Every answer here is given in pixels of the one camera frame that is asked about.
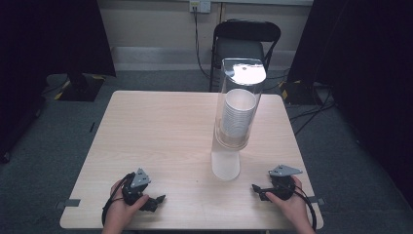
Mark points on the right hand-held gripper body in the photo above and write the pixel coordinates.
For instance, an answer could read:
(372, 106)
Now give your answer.
(283, 187)

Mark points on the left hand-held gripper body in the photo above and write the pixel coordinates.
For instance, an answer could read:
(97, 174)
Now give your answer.
(135, 187)

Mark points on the person's right hand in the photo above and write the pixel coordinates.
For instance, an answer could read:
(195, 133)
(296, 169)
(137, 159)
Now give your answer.
(291, 208)

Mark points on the person's left hand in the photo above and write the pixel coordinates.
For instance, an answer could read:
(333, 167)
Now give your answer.
(120, 211)

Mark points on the grey tape strip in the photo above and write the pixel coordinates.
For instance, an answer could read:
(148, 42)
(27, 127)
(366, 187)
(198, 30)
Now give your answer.
(68, 203)
(317, 201)

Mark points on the clear cup dispenser tube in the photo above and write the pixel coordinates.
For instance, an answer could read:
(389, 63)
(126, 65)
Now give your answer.
(227, 162)

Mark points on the stack of white paper cups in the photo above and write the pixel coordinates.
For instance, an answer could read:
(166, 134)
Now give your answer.
(237, 113)

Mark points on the black stand base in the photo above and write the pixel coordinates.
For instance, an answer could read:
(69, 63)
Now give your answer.
(82, 89)
(300, 92)

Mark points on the dark curtain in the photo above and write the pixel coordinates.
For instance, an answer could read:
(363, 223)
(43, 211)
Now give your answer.
(367, 81)
(42, 58)

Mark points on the black folding chair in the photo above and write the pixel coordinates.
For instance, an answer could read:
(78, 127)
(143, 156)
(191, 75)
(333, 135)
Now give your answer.
(240, 48)

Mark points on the white wall outlet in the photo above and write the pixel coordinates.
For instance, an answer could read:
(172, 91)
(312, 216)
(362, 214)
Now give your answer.
(200, 6)

